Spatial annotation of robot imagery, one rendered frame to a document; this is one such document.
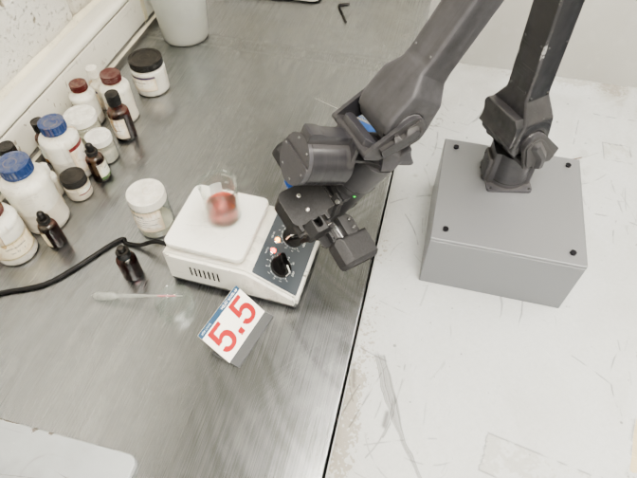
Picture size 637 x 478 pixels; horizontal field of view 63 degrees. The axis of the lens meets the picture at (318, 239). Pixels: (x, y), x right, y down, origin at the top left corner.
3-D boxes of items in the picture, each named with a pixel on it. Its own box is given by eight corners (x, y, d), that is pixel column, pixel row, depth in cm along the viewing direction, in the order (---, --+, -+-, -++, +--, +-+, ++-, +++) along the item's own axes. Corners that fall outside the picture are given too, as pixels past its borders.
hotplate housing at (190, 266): (321, 243, 84) (321, 210, 77) (297, 311, 76) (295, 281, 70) (193, 213, 87) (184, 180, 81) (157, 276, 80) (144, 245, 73)
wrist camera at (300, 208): (324, 161, 63) (282, 174, 59) (357, 212, 62) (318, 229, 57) (301, 189, 68) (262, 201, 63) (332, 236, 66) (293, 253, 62)
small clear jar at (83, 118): (109, 148, 97) (97, 119, 92) (77, 156, 96) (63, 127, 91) (105, 129, 101) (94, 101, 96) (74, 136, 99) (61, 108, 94)
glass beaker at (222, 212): (198, 221, 76) (187, 181, 69) (225, 199, 78) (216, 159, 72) (228, 241, 73) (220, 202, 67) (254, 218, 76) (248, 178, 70)
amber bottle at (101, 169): (92, 183, 92) (76, 149, 86) (96, 171, 94) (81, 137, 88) (109, 182, 92) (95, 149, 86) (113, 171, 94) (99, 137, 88)
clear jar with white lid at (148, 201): (144, 211, 88) (131, 176, 82) (179, 211, 88) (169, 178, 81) (134, 238, 84) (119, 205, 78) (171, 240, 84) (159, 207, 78)
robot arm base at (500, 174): (522, 161, 80) (536, 131, 75) (531, 193, 76) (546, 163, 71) (477, 160, 80) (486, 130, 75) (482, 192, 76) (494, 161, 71)
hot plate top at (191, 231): (271, 202, 78) (270, 198, 78) (242, 266, 71) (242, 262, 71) (197, 186, 80) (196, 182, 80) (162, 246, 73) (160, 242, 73)
